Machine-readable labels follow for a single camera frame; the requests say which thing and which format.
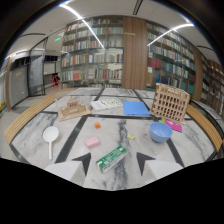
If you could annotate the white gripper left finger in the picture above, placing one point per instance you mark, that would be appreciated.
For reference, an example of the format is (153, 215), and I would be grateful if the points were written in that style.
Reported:
(74, 166)

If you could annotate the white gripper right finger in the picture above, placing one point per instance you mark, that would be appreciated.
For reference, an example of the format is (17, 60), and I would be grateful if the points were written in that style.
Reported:
(151, 166)

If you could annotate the blue bowl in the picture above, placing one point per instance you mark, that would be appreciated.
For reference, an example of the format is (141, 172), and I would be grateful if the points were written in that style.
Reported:
(160, 131)

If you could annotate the pink rectangular block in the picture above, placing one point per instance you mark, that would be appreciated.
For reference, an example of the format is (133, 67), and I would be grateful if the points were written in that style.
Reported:
(92, 142)

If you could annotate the small yellow eraser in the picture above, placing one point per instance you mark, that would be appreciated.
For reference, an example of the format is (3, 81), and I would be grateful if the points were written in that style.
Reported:
(130, 136)

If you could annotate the green and white carton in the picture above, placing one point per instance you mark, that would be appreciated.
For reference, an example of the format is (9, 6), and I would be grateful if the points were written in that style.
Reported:
(111, 159)

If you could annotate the white round hand mirror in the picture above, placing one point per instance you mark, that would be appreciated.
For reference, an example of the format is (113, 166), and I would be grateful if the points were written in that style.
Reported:
(50, 136)

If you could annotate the magenta card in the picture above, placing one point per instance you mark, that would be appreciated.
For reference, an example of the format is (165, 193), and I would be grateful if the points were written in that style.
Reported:
(173, 125)

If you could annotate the small orange cube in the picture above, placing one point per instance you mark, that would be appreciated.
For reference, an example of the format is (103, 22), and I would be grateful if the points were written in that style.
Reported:
(97, 125)

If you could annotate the wooden castle model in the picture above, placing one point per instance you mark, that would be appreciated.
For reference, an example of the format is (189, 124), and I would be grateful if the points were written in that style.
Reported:
(73, 108)

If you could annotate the blue folder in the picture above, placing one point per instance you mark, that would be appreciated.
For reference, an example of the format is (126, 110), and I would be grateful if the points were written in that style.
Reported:
(135, 108)

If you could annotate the wooden slatted bench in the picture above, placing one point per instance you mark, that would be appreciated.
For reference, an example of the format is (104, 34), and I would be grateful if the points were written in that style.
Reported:
(205, 125)
(30, 115)

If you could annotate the red step stool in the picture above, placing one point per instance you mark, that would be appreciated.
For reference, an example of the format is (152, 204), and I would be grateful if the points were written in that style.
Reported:
(55, 80)

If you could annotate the tall library bookshelf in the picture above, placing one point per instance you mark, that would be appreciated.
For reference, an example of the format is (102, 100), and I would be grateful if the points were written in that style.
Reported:
(170, 58)
(92, 51)

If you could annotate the wooden wall panel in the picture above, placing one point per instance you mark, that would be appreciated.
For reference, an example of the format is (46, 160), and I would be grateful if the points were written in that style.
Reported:
(134, 52)

